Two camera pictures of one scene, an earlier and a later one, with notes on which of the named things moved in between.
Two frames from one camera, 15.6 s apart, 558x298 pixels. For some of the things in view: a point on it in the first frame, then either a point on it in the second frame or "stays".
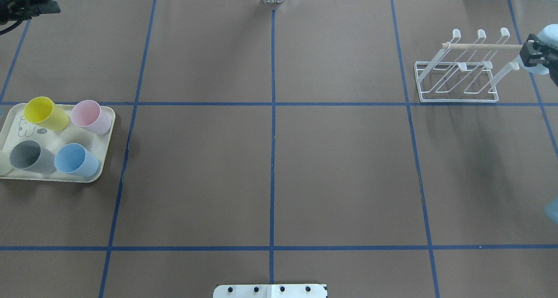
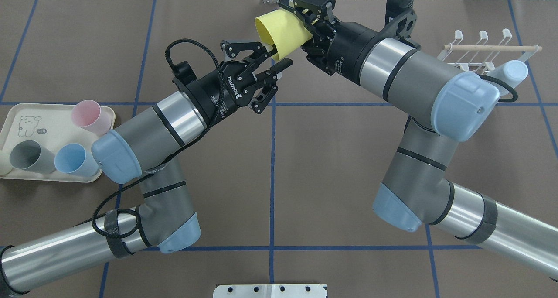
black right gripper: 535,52 to 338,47
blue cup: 73,158 stays
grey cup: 28,155 stays
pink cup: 88,114 stays
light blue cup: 549,33 to 513,71
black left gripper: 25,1 to 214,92
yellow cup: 42,111 to 279,27
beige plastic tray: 55,142 stays
